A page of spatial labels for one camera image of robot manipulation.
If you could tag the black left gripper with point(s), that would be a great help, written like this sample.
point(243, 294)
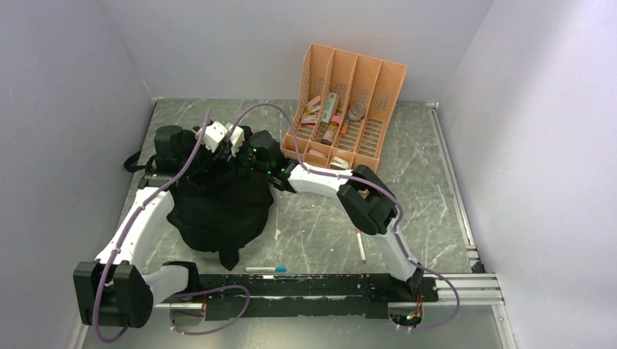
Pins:
point(209, 158)

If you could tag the black student backpack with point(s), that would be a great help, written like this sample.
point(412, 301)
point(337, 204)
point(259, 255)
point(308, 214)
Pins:
point(219, 213)

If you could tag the blue white pen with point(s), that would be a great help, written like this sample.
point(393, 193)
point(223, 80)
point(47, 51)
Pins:
point(259, 270)

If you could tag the brown white marker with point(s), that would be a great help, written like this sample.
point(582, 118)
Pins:
point(360, 244)

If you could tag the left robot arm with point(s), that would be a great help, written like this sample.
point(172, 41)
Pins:
point(112, 290)

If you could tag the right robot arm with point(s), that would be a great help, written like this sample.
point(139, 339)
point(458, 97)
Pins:
point(369, 204)

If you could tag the pink white small box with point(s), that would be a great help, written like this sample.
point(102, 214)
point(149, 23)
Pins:
point(310, 119)

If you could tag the brown bottle pink cap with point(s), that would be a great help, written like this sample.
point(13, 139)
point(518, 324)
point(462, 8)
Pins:
point(331, 130)

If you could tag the pink eraser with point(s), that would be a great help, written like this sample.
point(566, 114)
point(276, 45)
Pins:
point(312, 103)

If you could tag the white stapler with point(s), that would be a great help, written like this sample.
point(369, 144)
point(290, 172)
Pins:
point(338, 163)

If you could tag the green white box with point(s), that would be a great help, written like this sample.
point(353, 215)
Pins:
point(329, 107)

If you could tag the orange glue stick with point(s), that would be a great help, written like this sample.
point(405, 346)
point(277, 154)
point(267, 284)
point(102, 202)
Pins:
point(344, 126)

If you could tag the orange plastic desk organizer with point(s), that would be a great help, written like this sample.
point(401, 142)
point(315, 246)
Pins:
point(373, 82)

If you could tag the grey round jar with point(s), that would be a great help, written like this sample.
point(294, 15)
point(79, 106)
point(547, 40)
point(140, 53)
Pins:
point(356, 112)

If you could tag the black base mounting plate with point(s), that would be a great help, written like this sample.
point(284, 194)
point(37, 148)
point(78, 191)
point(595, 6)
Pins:
point(260, 296)

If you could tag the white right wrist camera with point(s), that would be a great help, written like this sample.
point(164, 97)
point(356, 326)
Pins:
point(236, 138)

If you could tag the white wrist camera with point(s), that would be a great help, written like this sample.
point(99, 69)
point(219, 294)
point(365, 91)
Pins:
point(213, 135)
point(236, 138)

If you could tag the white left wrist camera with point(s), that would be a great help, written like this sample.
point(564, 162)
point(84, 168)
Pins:
point(213, 135)

